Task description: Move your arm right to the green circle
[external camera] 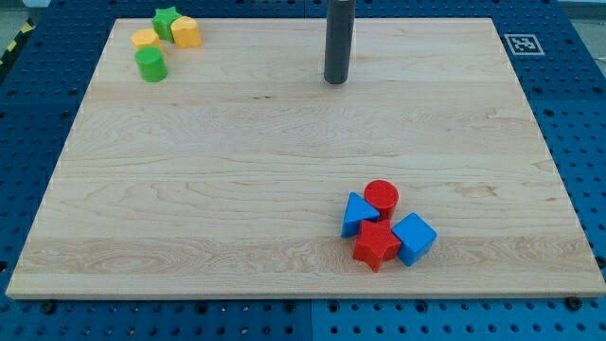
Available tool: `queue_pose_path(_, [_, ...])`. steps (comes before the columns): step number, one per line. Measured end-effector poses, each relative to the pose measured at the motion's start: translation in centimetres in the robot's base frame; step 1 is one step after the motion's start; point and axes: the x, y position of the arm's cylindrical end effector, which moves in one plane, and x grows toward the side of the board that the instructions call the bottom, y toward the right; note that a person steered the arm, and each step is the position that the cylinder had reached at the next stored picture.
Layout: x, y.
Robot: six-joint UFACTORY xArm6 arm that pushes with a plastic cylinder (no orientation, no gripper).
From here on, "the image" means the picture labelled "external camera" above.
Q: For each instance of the blue triangle block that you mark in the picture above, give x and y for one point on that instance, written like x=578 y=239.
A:
x=357 y=210

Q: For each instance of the light wooden board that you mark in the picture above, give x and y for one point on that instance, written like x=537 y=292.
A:
x=230 y=178

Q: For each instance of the red cylinder block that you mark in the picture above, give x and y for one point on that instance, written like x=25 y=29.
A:
x=382 y=195

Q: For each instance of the red star block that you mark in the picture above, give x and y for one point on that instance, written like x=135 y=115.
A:
x=375 y=244

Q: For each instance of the blue cube block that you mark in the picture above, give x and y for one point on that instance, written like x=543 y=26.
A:
x=416 y=236

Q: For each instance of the yellow heart block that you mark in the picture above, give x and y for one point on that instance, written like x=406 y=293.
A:
x=186 y=33

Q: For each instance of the green cylinder block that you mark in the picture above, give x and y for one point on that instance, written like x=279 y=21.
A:
x=151 y=64

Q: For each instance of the green star block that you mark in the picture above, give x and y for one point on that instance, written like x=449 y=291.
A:
x=162 y=21

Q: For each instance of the yellow hexagon block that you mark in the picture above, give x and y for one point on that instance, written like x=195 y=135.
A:
x=146 y=37

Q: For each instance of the white fiducial marker tag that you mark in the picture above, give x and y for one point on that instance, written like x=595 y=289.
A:
x=522 y=44

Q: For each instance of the black bolt left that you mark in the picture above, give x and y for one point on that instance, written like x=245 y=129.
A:
x=48 y=307

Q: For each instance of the black bolt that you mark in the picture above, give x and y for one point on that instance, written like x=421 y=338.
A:
x=573 y=303
x=48 y=307

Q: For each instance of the black bolt right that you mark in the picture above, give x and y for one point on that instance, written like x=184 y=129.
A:
x=573 y=303

